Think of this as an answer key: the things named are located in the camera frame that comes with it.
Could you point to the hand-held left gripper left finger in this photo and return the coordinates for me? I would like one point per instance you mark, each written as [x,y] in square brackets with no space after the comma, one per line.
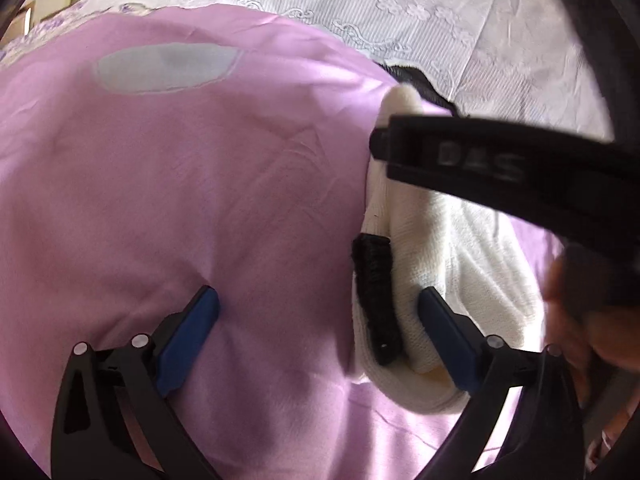
[192,332]

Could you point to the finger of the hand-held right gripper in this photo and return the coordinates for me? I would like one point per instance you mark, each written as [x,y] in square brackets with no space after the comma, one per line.
[380,142]

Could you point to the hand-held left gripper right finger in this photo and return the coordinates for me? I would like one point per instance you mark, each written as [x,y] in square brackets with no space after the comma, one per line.
[447,332]

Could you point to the white knit sweater black stripes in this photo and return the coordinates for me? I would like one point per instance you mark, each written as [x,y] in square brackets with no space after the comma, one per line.
[465,260]

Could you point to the person's right hand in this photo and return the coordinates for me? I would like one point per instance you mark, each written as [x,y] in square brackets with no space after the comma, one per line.
[570,320]

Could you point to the black cloth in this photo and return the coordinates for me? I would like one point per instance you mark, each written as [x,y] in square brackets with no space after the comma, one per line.
[417,82]

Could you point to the white lace cover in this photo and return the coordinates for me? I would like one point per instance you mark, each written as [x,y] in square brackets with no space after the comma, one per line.
[425,15]

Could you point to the purple bedsheet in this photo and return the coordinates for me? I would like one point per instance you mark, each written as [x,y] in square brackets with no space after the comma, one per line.
[175,185]

